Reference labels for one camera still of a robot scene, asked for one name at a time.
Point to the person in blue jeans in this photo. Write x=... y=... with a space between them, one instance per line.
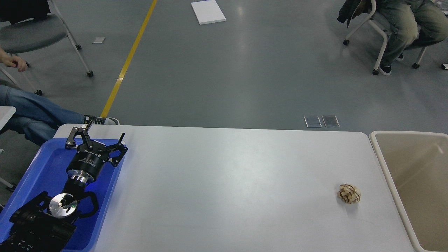
x=37 y=118

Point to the white side table corner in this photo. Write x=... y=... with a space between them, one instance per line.
x=6 y=112

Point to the person's bare hand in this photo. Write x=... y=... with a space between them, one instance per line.
x=14 y=62

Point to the white chair right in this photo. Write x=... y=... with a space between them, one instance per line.
x=354 y=8

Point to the grey office chair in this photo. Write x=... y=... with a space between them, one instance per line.
x=34 y=24

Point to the left clear floor plate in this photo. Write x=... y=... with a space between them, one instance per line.
x=312 y=121

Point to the clear floor plate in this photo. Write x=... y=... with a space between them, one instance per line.
x=312 y=121
x=331 y=121

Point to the seated person in green trousers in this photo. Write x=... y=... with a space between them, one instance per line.
x=413 y=24

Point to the white board on floor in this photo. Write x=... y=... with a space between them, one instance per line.
x=208 y=12

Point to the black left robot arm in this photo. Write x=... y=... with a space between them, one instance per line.
x=61 y=202

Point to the right clear floor plate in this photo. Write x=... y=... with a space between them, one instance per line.
x=331 y=121

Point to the beige plastic bin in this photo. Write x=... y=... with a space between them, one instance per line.
x=415 y=166

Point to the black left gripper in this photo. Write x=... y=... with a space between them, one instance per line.
x=89 y=159

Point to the crumpled brown paper ball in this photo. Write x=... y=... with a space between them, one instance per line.
x=348 y=193

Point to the white chair frame left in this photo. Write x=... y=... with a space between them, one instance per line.
x=27 y=85

